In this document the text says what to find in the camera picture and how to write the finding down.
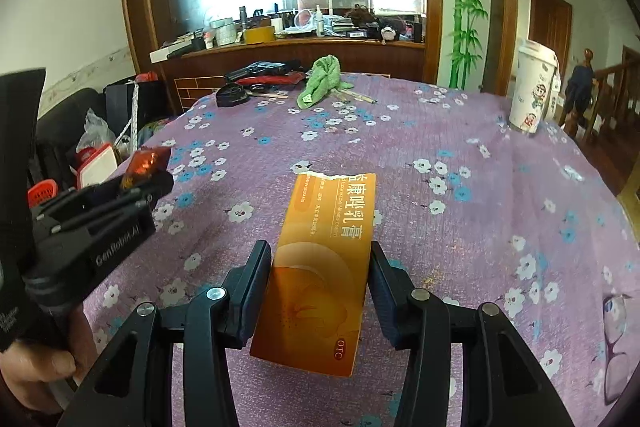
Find wooden brick-pattern counter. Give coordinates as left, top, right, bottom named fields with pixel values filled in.
left=153, top=37, right=437, bottom=114

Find white red-rimmed storage box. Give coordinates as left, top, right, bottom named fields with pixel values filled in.
left=77, top=143, right=117, bottom=190

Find dark paper shopping bag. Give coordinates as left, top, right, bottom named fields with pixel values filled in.
left=104, top=78, right=172, bottom=146

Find black leather sofa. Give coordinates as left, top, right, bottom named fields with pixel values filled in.
left=29, top=88, right=106, bottom=191

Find person's left hand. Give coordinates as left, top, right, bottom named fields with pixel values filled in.
left=1, top=307, right=98, bottom=415

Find clear plastic bag on sofa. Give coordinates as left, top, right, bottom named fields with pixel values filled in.
left=76, top=108, right=116, bottom=153

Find red plastic mesh basket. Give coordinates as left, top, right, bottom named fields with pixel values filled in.
left=27, top=179, right=58, bottom=208

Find white paper cup stack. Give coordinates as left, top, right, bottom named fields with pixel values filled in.
left=509, top=40, right=558, bottom=134

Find orange medicine box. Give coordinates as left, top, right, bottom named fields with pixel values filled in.
left=250, top=172, right=376, bottom=377

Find black red pouch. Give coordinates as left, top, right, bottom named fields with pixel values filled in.
left=215, top=61, right=306, bottom=107

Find eyeglasses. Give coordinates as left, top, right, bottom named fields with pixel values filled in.
left=602, top=294, right=631, bottom=405

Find purple floral tablecloth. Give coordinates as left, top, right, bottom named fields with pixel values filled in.
left=81, top=71, right=640, bottom=427

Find green cloth rag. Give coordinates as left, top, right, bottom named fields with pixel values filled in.
left=297, top=54, right=354, bottom=109

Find red foil wrapper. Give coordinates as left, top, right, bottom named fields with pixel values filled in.
left=120, top=146, right=171, bottom=191

